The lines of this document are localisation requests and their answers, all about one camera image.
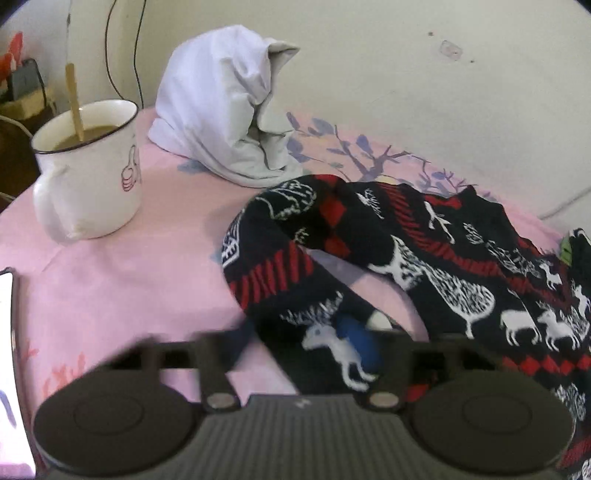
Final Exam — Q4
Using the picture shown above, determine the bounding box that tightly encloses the white cloth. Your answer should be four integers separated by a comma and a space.
148, 25, 304, 189

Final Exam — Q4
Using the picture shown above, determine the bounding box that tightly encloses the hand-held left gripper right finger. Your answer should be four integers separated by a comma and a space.
335, 316, 504, 412

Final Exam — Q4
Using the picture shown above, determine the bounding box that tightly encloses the dark box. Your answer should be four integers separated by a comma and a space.
11, 59, 45, 101

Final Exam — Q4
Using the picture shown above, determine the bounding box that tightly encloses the smartphone with white screen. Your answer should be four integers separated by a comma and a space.
0, 268, 38, 479

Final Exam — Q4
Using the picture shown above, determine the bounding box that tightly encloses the wooden stir stick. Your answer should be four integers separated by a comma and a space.
65, 62, 86, 142

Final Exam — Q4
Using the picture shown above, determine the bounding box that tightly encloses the black cable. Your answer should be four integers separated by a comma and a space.
104, 0, 117, 101
133, 0, 148, 110

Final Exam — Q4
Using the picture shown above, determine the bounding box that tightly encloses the white enamel mug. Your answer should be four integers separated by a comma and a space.
31, 99, 143, 244

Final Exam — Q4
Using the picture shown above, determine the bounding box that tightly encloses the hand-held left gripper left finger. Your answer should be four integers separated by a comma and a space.
99, 323, 252, 412

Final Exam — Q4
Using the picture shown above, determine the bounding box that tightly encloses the white cable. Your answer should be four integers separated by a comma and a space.
539, 184, 591, 220

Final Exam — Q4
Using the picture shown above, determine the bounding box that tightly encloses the black reindeer print garment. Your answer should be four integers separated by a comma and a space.
221, 174, 591, 480

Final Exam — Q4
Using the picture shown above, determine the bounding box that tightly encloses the pink floral bedsheet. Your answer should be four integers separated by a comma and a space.
0, 106, 570, 416

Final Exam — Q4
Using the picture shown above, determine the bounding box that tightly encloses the red item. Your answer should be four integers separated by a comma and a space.
0, 31, 25, 80

